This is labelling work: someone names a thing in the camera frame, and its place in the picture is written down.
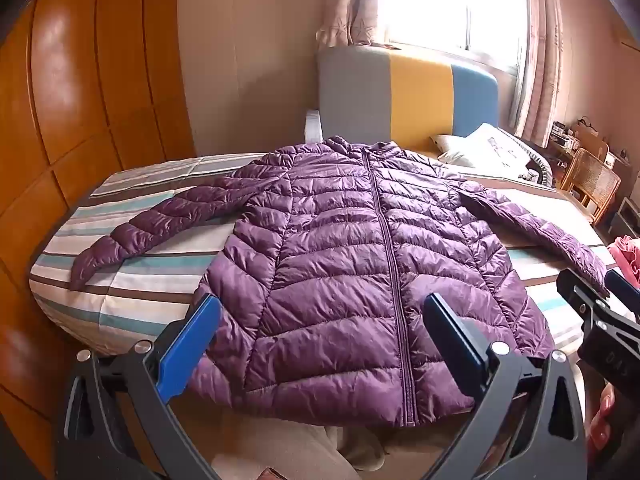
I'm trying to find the striped bedspread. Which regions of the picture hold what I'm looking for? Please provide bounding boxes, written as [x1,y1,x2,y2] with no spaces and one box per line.
[28,152,636,376]

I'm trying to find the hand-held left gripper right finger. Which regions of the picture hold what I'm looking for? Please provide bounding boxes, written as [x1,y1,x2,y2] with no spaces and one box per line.
[423,292,589,480]

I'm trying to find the purple down jacket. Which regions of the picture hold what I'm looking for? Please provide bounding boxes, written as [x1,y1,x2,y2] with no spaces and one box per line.
[70,135,611,429]

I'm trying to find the red cloth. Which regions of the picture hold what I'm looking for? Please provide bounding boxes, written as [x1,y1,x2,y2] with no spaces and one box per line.
[607,235,640,286]

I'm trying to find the person's beige pants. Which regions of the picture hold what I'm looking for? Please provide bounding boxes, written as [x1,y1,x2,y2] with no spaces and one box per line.
[210,394,453,480]

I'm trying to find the wicker chair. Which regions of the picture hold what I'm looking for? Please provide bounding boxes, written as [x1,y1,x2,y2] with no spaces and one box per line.
[559,147,622,225]

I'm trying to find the pink patterned curtain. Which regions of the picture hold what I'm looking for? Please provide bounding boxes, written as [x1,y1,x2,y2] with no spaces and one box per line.
[315,0,398,47]
[517,0,566,148]

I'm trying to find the white pillow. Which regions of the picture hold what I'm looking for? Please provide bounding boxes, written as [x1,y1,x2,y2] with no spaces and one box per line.
[432,122,532,170]

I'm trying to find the grey yellow blue headboard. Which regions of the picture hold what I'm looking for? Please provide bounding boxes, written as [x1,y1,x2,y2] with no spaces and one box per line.
[304,46,501,157]

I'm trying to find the wooden wardrobe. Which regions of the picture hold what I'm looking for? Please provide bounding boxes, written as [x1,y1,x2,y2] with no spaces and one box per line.
[0,0,197,476]

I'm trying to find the grey striped cushion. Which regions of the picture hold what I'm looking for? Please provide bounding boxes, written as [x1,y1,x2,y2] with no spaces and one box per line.
[515,139,555,187]

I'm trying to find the cluttered wooden desk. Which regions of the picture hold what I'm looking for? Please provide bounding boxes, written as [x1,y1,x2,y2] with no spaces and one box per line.
[547,119,640,196]

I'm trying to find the window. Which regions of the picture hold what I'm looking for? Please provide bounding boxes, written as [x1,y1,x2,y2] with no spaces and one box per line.
[375,0,531,77]

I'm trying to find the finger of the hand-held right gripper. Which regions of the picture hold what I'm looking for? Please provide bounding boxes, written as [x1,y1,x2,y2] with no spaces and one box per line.
[556,267,614,324]
[603,269,640,312]

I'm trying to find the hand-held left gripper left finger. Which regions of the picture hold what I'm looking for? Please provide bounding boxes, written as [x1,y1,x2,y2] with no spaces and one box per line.
[55,292,223,480]

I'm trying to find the person's right hand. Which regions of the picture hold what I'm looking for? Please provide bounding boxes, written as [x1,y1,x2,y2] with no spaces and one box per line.
[586,384,620,463]

